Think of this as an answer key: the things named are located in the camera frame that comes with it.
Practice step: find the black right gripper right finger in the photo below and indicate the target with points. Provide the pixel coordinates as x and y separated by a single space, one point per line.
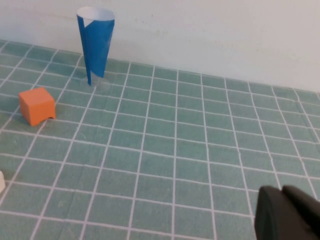
305 207

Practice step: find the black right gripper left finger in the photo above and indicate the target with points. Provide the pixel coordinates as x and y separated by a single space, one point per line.
270 217

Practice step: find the green checked tablecloth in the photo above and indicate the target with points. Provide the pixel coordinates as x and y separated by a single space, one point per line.
175 150

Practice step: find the clear glass stand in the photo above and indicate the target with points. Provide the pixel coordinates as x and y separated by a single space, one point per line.
103 85

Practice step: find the blue paper cone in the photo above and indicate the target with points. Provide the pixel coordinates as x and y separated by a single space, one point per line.
96 45

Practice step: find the orange foam cube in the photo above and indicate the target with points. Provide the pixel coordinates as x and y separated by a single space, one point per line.
35 107

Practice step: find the white foam cube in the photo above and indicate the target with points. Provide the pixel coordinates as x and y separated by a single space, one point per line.
2 182

